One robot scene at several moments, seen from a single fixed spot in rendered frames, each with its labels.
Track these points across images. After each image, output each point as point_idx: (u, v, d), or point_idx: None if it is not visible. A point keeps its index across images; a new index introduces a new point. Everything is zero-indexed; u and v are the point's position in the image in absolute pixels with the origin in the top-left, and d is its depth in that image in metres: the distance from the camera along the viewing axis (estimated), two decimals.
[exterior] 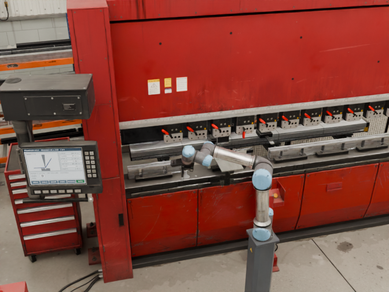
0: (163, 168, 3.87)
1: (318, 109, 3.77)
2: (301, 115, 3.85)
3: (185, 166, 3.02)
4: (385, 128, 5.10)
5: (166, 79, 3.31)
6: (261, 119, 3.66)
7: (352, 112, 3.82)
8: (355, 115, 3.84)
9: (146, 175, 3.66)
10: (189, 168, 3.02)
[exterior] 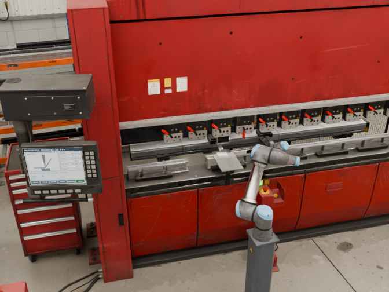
0: (163, 168, 3.87)
1: (318, 109, 3.77)
2: (301, 115, 3.85)
3: None
4: (385, 128, 5.10)
5: (166, 79, 3.31)
6: (261, 119, 3.66)
7: (352, 112, 3.82)
8: (355, 115, 3.84)
9: (146, 175, 3.66)
10: None
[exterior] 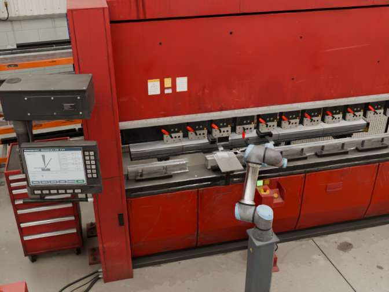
0: (163, 168, 3.87)
1: (318, 109, 3.77)
2: (301, 115, 3.85)
3: None
4: (385, 128, 5.10)
5: (166, 79, 3.31)
6: (261, 119, 3.66)
7: (352, 112, 3.82)
8: (355, 115, 3.84)
9: (146, 175, 3.66)
10: None
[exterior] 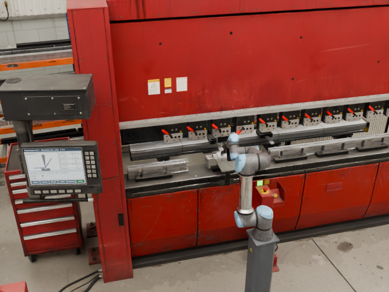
0: (163, 168, 3.87)
1: (318, 109, 3.77)
2: (301, 115, 3.85)
3: None
4: (385, 128, 5.10)
5: (166, 79, 3.31)
6: (261, 119, 3.66)
7: (352, 112, 3.82)
8: (355, 115, 3.84)
9: (146, 175, 3.66)
10: None
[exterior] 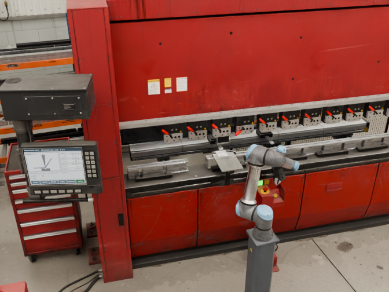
0: (163, 168, 3.87)
1: (318, 109, 3.77)
2: (301, 115, 3.85)
3: None
4: (385, 128, 5.10)
5: (166, 79, 3.31)
6: (261, 119, 3.66)
7: (352, 112, 3.82)
8: (355, 115, 3.84)
9: (146, 175, 3.66)
10: None
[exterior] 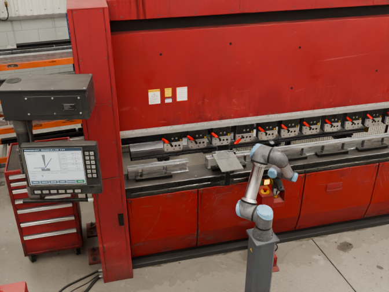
0: (163, 168, 3.87)
1: (317, 117, 3.81)
2: (300, 123, 3.89)
3: None
4: (385, 128, 5.10)
5: (167, 88, 3.35)
6: (260, 127, 3.69)
7: (351, 120, 3.86)
8: (353, 123, 3.88)
9: (146, 175, 3.66)
10: None
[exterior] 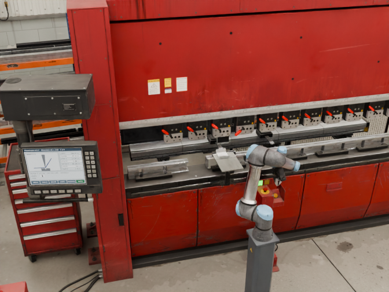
0: (163, 168, 3.87)
1: (318, 109, 3.78)
2: (301, 115, 3.85)
3: None
4: (385, 128, 5.10)
5: (166, 79, 3.31)
6: (261, 119, 3.66)
7: (352, 112, 3.82)
8: (355, 115, 3.84)
9: (146, 175, 3.66)
10: None
